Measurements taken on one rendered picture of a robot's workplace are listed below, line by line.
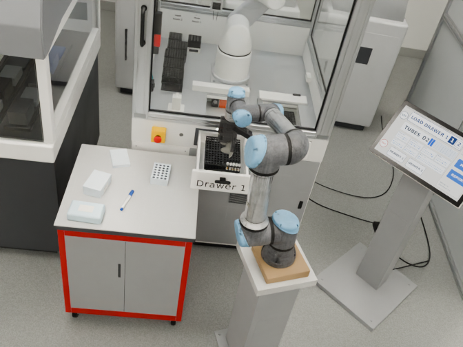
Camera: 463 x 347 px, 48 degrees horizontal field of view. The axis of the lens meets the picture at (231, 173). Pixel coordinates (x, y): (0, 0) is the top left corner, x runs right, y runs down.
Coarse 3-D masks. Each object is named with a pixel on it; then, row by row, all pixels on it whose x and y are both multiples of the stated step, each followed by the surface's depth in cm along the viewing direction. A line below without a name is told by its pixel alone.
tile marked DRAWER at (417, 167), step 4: (408, 160) 260; (412, 160) 259; (408, 164) 260; (412, 164) 259; (416, 164) 258; (420, 164) 257; (412, 168) 258; (416, 168) 257; (420, 168) 256; (424, 168) 256; (416, 172) 257; (420, 172) 256
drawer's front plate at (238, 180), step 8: (192, 176) 245; (200, 176) 245; (208, 176) 245; (216, 176) 245; (224, 176) 245; (232, 176) 245; (240, 176) 245; (248, 176) 245; (192, 184) 248; (200, 184) 248; (208, 184) 248; (224, 184) 248; (232, 184) 248; (240, 184) 248; (248, 184) 248; (232, 192) 252; (240, 192) 252
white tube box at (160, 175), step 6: (156, 162) 263; (156, 168) 261; (162, 168) 261; (168, 168) 262; (156, 174) 257; (162, 174) 258; (168, 174) 258; (150, 180) 255; (156, 180) 255; (162, 180) 255
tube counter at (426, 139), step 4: (424, 136) 259; (428, 136) 258; (420, 140) 259; (424, 140) 258; (428, 140) 257; (432, 140) 257; (436, 140) 256; (428, 144) 257; (432, 144) 256; (436, 144) 255; (440, 144) 254; (436, 148) 255; (440, 148) 254; (444, 148) 253; (448, 148) 252; (440, 152) 254; (444, 152) 253; (448, 152) 252; (452, 152) 251; (456, 152) 250; (448, 156) 252; (452, 156) 251
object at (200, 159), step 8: (200, 136) 269; (216, 136) 274; (240, 136) 274; (200, 144) 274; (240, 144) 277; (200, 152) 269; (240, 152) 273; (200, 160) 264; (240, 160) 268; (200, 168) 259; (240, 168) 264
